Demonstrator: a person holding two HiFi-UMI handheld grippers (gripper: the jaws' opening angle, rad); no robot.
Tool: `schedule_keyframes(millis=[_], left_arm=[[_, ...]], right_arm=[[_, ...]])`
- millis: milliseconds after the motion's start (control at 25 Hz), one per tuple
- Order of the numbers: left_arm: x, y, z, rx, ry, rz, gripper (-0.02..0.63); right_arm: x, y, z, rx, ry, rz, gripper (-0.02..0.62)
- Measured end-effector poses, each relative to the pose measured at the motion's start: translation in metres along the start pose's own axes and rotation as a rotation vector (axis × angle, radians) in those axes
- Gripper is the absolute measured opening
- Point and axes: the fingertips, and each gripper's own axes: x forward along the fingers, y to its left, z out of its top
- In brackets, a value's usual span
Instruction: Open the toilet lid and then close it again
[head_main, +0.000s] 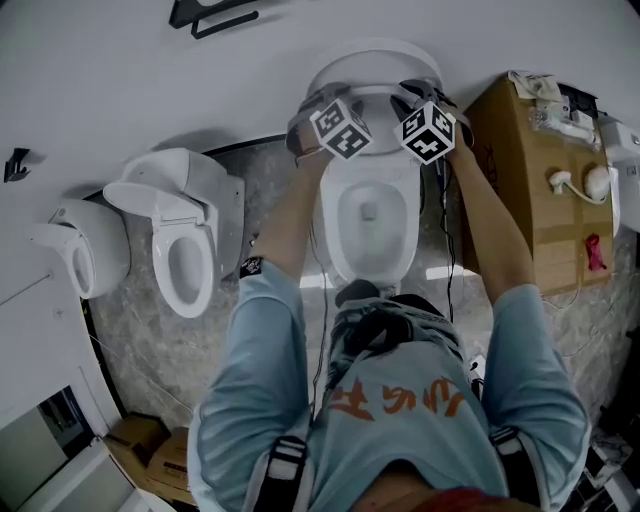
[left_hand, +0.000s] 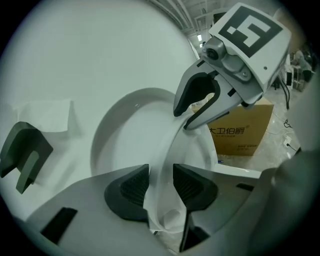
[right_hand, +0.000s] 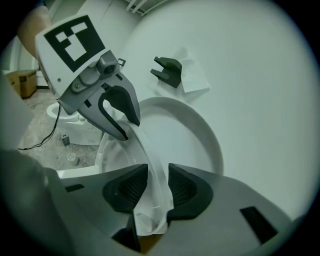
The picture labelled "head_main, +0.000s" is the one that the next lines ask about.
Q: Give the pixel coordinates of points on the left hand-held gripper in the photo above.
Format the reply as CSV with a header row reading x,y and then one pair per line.
x,y
342,132

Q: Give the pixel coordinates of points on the white sneaker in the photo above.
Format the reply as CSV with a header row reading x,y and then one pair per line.
x,y
389,289

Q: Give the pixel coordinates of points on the white smart toilet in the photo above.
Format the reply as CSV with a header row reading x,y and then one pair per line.
x,y
370,235

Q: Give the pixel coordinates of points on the white framed glass cabinet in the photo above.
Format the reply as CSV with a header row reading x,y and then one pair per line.
x,y
50,460

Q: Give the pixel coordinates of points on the red ribbon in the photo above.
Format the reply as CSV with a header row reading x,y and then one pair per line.
x,y
595,252

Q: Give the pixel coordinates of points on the large cardboard box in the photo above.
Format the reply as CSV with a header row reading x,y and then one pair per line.
x,y
550,225

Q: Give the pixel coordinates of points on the light brown cardboard box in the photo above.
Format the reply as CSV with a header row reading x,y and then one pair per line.
x,y
172,465

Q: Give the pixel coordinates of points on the light blue printed t-shirt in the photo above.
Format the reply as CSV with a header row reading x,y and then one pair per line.
x,y
400,440

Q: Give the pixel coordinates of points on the white and blue brush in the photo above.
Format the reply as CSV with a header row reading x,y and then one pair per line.
x,y
439,175

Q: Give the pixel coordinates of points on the person's left hand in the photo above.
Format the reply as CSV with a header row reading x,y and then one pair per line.
x,y
307,136

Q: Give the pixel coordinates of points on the black wall hook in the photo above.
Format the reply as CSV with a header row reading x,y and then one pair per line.
x,y
16,165

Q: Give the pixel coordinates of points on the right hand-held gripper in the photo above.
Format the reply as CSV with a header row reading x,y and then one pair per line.
x,y
427,132

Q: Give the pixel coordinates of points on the person's right forearm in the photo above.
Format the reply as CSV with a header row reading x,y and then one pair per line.
x,y
495,225

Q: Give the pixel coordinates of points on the person's left forearm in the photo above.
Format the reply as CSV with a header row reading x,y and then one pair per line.
x,y
290,215

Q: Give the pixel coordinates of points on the dark cluttered shelf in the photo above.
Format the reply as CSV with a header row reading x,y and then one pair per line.
x,y
615,475

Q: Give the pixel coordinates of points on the dark brown cardboard box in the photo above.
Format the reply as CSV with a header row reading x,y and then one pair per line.
x,y
135,440

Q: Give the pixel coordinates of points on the black wall rack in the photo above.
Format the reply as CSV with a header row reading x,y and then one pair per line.
x,y
215,17

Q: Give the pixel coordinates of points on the rounded white toilet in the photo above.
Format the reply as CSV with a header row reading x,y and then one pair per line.
x,y
105,235

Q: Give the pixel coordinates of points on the person's neck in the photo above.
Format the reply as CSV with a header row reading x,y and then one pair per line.
x,y
415,490

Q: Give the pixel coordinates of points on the elongated white toilet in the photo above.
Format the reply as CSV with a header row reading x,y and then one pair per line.
x,y
190,200

